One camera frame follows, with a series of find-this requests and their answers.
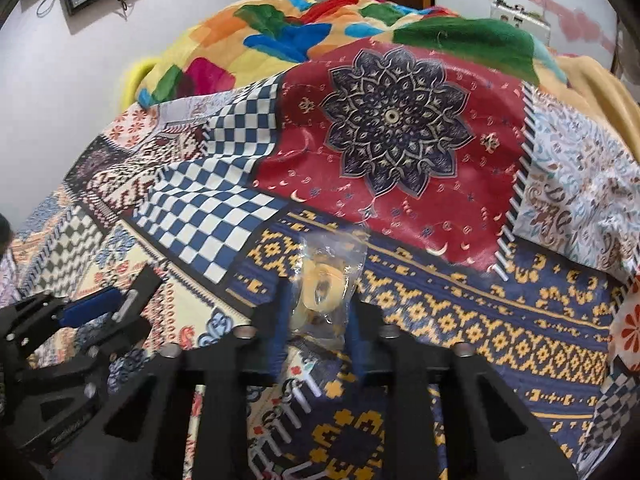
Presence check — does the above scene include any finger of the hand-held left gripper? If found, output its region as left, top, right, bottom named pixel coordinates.
left=14, top=262, right=164, bottom=467
left=2, top=287, right=123, bottom=342

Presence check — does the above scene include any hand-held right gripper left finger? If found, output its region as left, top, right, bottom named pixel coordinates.
left=47, top=279, right=292, bottom=480

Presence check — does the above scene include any clear bag with yellow ring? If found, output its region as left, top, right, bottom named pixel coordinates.
left=290, top=230, right=369, bottom=349

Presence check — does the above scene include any patchwork patterned bedsheet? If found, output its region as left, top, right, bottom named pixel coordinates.
left=0, top=42, right=640, bottom=480

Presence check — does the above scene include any multicoloured fleece blanket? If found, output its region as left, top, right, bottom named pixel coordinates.
left=135, top=0, right=640, bottom=153

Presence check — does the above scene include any yellow padded bed rail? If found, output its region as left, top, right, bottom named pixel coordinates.
left=122, top=57, right=162, bottom=111

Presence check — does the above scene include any standing fan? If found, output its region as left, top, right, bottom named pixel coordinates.
left=612, top=14, right=640, bottom=87

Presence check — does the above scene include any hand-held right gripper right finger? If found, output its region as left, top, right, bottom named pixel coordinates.
left=346, top=299, right=582, bottom=480

